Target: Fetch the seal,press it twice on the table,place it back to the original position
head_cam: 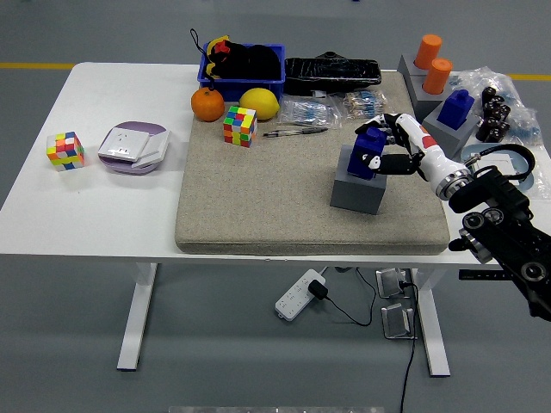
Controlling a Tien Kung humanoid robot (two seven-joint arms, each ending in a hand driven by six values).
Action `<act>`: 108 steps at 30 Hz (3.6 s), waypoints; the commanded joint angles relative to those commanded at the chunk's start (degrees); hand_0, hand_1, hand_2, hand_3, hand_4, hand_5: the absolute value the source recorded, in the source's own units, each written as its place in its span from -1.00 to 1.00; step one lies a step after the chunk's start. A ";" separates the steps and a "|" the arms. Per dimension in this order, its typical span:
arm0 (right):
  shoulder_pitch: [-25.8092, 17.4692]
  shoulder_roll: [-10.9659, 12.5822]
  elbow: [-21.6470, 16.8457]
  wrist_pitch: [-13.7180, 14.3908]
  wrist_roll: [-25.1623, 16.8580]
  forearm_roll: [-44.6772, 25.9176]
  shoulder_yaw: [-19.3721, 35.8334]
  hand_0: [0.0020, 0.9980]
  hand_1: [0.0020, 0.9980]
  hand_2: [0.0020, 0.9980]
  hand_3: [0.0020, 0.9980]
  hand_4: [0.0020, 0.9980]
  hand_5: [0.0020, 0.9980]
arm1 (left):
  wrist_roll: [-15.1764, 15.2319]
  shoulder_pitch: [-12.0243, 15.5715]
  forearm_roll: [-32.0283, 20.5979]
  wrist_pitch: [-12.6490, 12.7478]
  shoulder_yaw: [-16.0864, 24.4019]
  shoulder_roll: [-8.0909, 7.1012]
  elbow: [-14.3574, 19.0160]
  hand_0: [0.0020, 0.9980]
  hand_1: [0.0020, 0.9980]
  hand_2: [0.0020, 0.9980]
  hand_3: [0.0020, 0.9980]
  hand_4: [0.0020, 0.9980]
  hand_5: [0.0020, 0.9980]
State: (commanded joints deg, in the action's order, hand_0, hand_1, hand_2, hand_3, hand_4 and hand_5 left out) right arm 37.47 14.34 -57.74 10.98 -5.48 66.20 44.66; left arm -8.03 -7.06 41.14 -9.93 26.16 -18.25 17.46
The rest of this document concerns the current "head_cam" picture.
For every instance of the yellow lemon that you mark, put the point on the yellow lemon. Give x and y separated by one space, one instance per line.
259 104

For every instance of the black table control panel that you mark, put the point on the black table control panel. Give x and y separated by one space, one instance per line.
478 274

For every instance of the purple tray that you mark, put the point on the purple tray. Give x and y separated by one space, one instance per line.
129 167

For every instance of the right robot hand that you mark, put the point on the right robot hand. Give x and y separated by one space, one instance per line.
430 157

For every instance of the black capacitors cluster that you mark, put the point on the black capacitors cluster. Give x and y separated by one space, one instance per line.
493 118

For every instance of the colourful puzzle cube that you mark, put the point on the colourful puzzle cube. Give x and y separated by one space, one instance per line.
239 127
64 151

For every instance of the bag of brown resistors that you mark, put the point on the bag of brown resistors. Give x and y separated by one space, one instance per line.
363 104

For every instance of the black pen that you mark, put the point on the black pen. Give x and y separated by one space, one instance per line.
295 132

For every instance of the white table leg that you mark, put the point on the white table leg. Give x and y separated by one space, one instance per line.
135 318
432 327

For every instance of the white switch plate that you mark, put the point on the white switch plate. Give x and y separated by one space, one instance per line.
157 146

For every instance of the white wall socket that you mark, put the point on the white wall socket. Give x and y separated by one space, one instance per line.
122 144

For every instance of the white power strip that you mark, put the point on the white power strip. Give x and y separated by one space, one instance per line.
295 297

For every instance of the grey seal holder block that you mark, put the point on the grey seal holder block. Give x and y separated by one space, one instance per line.
460 137
419 103
404 64
357 195

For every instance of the black plug adapter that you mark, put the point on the black plug adapter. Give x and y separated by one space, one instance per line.
317 289

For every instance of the orange fruit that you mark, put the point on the orange fruit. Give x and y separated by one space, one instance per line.
207 105

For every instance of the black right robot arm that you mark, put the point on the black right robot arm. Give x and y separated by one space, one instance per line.
495 193

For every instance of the grey-brown mat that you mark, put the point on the grey-brown mat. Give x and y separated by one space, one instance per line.
267 193

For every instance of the light blue tray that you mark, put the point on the light blue tray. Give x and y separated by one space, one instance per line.
469 152

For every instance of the bag of blue resistors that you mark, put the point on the bag of blue resistors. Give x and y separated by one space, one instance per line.
307 112

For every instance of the white switch panel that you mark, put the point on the white switch panel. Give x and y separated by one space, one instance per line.
499 162

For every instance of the metal floor box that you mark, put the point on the metal floor box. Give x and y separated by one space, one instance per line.
391 281
396 320

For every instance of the blue plastic bin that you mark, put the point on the blue plastic bin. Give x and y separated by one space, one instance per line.
241 88

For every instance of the orange cylinder seal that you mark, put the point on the orange cylinder seal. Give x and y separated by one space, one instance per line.
427 51
436 77

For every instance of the blue seal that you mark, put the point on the blue seal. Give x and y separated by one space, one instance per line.
359 144
454 109

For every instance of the clear plastic bag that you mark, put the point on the clear plastic bag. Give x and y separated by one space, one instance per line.
486 77

